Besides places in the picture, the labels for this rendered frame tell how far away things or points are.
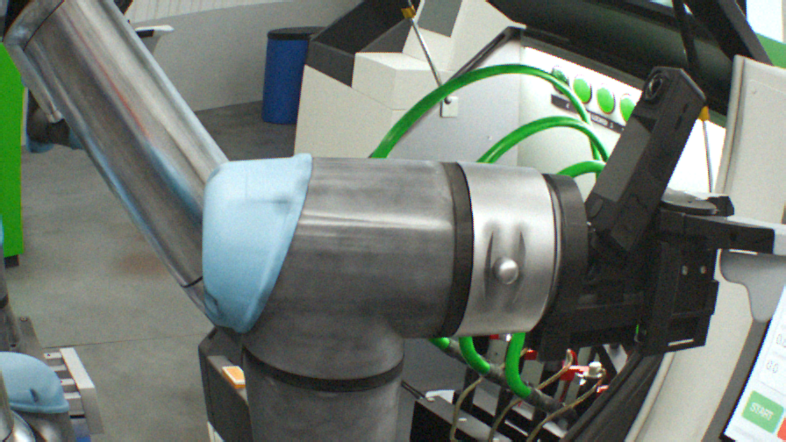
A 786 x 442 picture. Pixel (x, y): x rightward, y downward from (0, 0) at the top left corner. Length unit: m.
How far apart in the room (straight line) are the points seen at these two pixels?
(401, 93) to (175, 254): 3.45
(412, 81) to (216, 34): 4.24
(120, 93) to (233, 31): 7.58
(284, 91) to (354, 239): 6.90
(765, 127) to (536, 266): 0.55
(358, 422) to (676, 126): 0.22
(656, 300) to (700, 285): 0.04
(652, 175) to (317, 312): 0.17
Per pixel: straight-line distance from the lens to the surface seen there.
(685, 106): 0.46
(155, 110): 0.52
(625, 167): 0.45
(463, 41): 4.02
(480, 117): 1.52
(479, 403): 1.28
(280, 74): 7.28
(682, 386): 0.94
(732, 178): 0.94
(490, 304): 0.42
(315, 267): 0.39
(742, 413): 0.88
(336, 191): 0.40
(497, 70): 1.12
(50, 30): 0.52
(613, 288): 0.46
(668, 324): 0.46
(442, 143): 1.49
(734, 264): 0.47
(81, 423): 1.21
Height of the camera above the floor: 1.58
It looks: 17 degrees down
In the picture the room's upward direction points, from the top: 5 degrees clockwise
